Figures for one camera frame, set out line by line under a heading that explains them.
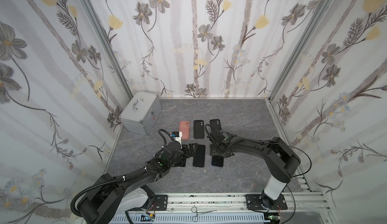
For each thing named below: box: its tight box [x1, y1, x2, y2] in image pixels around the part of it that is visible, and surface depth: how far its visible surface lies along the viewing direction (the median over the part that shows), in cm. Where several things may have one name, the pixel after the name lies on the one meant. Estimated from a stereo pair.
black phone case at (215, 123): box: [209, 119, 222, 133], surface depth 109 cm
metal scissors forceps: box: [190, 206, 217, 223], surface depth 73 cm
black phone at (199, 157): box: [192, 144, 206, 168], surface depth 90 cm
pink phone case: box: [178, 120, 191, 140], surface depth 106 cm
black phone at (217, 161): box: [211, 155, 224, 167], surface depth 88 cm
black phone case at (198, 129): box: [193, 119, 205, 139], surface depth 103 cm
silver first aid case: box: [118, 91, 162, 136], surface depth 95 cm
